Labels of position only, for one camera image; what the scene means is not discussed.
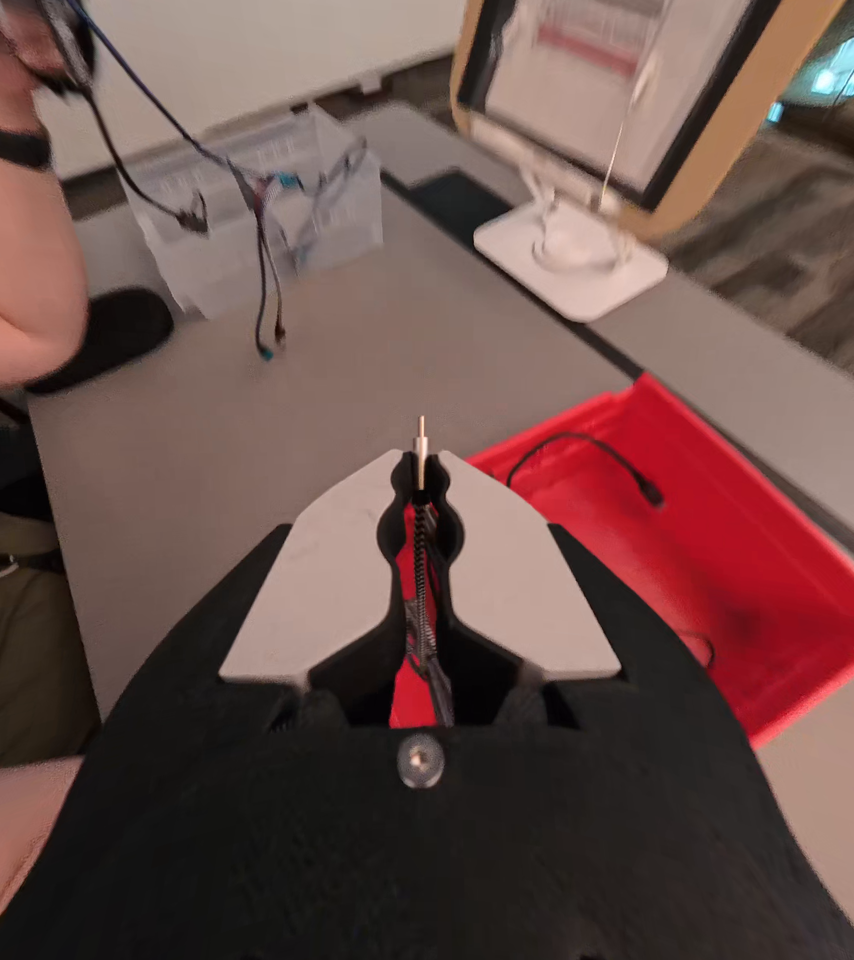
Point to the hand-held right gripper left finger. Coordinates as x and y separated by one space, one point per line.
322 570

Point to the black desk mat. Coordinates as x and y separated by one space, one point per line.
464 206

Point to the wooden-edged black board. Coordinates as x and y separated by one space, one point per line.
741 142

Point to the clear plastic bin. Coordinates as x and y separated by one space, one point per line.
202 285

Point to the person's left forearm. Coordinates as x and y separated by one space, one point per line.
14 262

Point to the red plastic bin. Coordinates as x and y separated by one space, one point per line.
696 570

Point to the acrylic sign holder white base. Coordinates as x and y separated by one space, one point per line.
569 259

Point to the person in olive shirt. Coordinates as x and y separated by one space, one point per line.
7 660

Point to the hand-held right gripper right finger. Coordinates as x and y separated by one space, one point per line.
532 577

